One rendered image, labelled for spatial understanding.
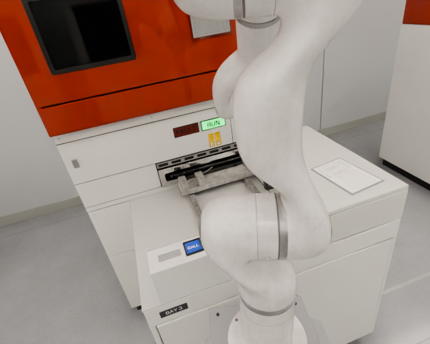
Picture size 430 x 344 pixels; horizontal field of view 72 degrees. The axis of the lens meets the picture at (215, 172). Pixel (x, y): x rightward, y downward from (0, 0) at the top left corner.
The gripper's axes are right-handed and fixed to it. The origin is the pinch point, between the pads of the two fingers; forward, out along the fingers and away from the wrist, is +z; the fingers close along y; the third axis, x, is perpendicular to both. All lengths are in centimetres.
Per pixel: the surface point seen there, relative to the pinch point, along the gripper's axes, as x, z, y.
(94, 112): -47, -27, -49
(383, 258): 45, 48, -6
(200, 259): -25.3, 17.0, 0.9
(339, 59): 183, -16, -208
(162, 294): -38.6, 25.6, -0.9
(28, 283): -140, 85, -137
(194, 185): -16, 14, -49
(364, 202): 31.7, 16.6, 0.7
